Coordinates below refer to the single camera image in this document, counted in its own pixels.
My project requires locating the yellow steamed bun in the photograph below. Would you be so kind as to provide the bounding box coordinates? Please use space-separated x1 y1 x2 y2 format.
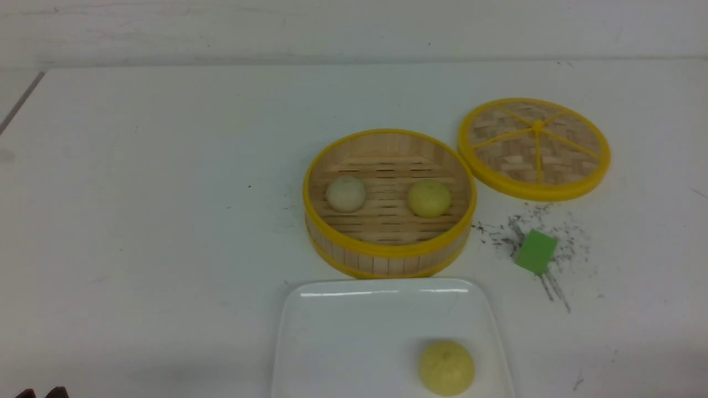
418 340 476 396
407 179 452 218

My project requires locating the white square plate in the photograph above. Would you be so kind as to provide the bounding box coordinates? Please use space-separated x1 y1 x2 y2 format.
270 277 516 397

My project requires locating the white steamed bun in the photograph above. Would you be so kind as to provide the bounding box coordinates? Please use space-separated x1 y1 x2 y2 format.
325 176 367 213

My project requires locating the woven bamboo steamer lid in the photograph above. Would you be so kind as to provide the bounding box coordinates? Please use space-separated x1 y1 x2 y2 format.
457 98 611 202

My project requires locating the yellow steamed bun on plate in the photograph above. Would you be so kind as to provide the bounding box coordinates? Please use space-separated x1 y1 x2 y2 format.
418 340 476 396

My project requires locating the bamboo steamer basket yellow rim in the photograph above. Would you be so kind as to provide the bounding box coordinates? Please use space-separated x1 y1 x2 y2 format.
303 129 477 278

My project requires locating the green cube block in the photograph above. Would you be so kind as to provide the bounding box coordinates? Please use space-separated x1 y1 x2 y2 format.
515 229 558 276

